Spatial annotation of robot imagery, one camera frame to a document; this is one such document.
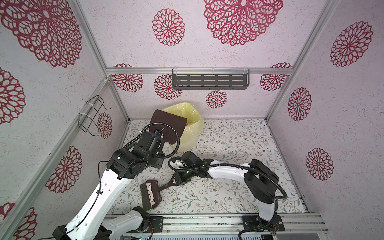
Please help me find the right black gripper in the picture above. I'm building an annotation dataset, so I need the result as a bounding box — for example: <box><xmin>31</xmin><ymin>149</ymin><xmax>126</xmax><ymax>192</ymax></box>
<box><xmin>166</xmin><ymin>167</ymin><xmax>197</xmax><ymax>185</ymax></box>

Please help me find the dark brown plastic dustpan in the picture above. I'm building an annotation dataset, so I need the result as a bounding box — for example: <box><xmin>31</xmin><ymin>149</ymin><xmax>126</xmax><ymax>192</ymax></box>
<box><xmin>149</xmin><ymin>110</ymin><xmax>187</xmax><ymax>145</ymax></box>

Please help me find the bin with yellow-green bag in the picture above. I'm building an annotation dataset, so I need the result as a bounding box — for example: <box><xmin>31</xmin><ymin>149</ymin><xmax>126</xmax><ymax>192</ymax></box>
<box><xmin>163</xmin><ymin>103</ymin><xmax>205</xmax><ymax>153</ymax></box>

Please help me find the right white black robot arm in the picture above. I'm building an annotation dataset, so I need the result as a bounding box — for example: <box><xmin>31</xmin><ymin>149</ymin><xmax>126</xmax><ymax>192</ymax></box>
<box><xmin>168</xmin><ymin>151</ymin><xmax>286</xmax><ymax>223</ymax></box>

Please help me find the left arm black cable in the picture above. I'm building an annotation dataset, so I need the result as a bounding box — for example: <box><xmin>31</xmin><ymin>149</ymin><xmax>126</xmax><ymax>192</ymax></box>
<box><xmin>37</xmin><ymin>121</ymin><xmax>181</xmax><ymax>240</ymax></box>

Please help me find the black wire wall rack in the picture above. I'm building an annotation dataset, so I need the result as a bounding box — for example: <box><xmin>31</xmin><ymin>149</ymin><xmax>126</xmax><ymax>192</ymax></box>
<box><xmin>78</xmin><ymin>95</ymin><xmax>113</xmax><ymax>139</ymax></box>

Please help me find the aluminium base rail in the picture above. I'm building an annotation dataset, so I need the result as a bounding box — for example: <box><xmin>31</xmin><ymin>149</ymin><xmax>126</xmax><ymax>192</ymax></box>
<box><xmin>150</xmin><ymin>213</ymin><xmax>329</xmax><ymax>235</ymax></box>

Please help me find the dark grey wall shelf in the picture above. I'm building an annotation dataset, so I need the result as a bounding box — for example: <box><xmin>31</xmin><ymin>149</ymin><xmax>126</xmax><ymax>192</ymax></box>
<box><xmin>171</xmin><ymin>69</ymin><xmax>250</xmax><ymax>90</ymax></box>

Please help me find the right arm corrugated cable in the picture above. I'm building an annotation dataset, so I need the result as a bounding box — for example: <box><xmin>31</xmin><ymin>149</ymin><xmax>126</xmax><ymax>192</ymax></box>
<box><xmin>167</xmin><ymin>156</ymin><xmax>289</xmax><ymax>240</ymax></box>

